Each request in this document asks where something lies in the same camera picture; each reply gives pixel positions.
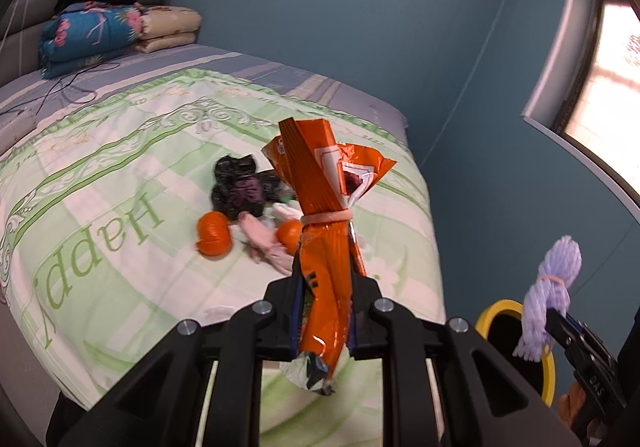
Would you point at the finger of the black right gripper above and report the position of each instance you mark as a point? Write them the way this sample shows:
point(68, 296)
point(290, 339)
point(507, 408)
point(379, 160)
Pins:
point(564, 330)

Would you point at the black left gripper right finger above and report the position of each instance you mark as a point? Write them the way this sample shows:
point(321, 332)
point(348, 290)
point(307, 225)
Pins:
point(445, 385)

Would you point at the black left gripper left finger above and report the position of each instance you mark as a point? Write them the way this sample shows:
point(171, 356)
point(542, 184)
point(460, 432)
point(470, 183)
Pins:
point(198, 385)

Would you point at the purple foam net bundle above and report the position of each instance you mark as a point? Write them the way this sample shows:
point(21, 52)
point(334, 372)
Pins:
point(556, 274)

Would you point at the orange snack wrapper bundle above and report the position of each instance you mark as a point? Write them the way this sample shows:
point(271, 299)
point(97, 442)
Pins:
point(327, 178)

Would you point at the orange peel right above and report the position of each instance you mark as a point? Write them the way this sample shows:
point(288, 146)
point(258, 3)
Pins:
point(288, 234)

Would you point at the orange peel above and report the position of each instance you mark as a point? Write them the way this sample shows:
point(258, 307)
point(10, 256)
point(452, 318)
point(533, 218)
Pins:
point(214, 234)
point(288, 234)

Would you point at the pink tissue wad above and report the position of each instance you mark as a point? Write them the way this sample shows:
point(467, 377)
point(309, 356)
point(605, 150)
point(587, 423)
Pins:
point(264, 244)

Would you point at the orange peel left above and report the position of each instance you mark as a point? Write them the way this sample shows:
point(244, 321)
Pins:
point(214, 234)

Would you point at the black crumpled plastic bag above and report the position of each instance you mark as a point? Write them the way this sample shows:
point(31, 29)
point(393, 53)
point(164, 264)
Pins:
point(239, 187)

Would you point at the bed with green quilt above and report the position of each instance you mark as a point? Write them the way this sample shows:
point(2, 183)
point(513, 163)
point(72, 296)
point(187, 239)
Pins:
point(99, 204)

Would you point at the window with grey sill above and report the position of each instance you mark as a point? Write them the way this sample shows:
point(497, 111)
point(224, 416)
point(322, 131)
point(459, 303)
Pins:
point(587, 97)

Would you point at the blue floral folded blanket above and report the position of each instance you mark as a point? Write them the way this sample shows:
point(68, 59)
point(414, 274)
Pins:
point(81, 37)

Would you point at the beige folded blanket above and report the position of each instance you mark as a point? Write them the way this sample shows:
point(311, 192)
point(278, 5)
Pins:
point(165, 27)

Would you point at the grey bed headboard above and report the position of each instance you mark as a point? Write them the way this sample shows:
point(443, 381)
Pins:
point(21, 29)

